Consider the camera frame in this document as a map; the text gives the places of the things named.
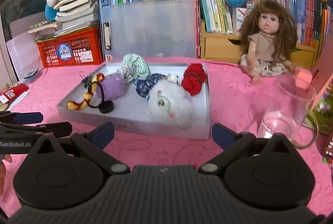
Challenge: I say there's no yellow red knitted band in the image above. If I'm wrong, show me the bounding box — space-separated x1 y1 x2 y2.
67 73 105 111

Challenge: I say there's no black round puck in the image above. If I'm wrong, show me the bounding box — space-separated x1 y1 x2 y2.
98 101 115 114

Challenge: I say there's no black hair tie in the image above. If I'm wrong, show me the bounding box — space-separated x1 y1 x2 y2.
86 81 106 109

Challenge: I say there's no purple monster plush toy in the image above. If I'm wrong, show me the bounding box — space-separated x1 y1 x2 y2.
101 73 125 101

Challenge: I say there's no white fluffy plush toy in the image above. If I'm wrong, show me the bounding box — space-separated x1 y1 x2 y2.
147 79 194 130

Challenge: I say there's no small white black item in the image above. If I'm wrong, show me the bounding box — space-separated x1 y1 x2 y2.
166 74 179 84

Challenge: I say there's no person's left hand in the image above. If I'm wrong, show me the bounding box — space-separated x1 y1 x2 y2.
0 155 12 196

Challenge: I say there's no red small box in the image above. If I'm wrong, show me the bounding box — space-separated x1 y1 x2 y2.
0 83 29 104

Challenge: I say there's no black binder clip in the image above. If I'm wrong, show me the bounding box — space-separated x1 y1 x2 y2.
79 71 92 88

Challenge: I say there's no smartphone with lit screen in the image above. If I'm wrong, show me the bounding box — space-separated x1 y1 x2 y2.
322 133 333 159

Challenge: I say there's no clear glass mug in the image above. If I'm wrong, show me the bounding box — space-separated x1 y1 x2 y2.
257 74 319 149

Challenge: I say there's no red plastic crate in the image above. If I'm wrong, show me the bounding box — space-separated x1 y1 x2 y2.
36 26 103 68

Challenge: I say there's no navy patterned scrunchie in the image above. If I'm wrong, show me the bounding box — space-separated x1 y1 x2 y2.
134 73 167 100

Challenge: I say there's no green checked scrunchie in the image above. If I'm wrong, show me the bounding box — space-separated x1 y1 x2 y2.
117 54 150 85

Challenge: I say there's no pink stand board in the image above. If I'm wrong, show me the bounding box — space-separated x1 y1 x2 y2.
295 37 333 108

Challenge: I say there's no white cardboard tray box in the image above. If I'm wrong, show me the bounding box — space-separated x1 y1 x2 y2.
56 62 212 141

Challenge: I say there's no stack of books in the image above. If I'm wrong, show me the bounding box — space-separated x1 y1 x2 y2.
28 0 99 37

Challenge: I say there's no red knitted scrunchie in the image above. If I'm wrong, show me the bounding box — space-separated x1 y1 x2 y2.
181 63 207 97

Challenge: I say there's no blue white doraemon plush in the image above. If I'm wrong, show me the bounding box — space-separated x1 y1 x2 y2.
45 0 60 21

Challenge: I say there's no wooden drawer book organizer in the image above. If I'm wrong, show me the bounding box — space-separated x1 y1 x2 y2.
199 20 319 70

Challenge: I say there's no brown haired doll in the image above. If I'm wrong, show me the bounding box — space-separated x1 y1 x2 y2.
240 0 297 85

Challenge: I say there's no translucent clipboard folder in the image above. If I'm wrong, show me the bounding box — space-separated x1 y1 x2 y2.
100 0 200 63

